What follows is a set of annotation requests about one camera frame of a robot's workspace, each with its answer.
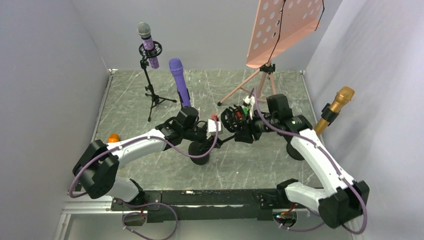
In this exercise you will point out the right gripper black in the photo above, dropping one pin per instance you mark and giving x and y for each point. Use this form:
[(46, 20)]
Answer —
[(245, 134)]

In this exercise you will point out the black shock mount desk stand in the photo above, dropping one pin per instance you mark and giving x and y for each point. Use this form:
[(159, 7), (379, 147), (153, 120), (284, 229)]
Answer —
[(203, 141)]

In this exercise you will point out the orange microphone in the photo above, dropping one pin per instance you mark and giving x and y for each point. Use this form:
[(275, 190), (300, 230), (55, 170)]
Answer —
[(113, 138)]

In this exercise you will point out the glitter purple silver microphone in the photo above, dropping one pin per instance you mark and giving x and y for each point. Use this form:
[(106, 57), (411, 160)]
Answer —
[(144, 32)]

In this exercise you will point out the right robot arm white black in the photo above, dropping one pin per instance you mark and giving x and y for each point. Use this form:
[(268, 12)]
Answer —
[(342, 200)]

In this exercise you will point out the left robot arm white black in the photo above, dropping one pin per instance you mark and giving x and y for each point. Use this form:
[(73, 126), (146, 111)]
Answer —
[(97, 168)]

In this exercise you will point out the black round stand right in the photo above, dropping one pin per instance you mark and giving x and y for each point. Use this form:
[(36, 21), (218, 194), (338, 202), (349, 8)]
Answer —
[(293, 153)]

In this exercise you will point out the black round base mic stand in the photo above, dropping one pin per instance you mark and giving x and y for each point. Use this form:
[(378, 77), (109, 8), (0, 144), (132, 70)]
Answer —
[(184, 100)]

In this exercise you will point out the gold microphone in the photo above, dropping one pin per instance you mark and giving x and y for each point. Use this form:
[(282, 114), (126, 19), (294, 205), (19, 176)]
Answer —
[(332, 110)]

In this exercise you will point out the pink music stand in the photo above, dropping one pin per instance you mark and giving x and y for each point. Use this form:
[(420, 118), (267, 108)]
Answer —
[(279, 24)]

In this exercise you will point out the colourful toy block car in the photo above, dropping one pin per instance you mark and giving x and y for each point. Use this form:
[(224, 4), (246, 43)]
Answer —
[(241, 113)]

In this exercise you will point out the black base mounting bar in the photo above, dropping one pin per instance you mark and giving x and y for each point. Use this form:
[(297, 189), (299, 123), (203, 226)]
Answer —
[(214, 204)]

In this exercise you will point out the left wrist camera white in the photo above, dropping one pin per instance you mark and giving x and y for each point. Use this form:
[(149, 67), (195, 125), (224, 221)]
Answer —
[(214, 126)]

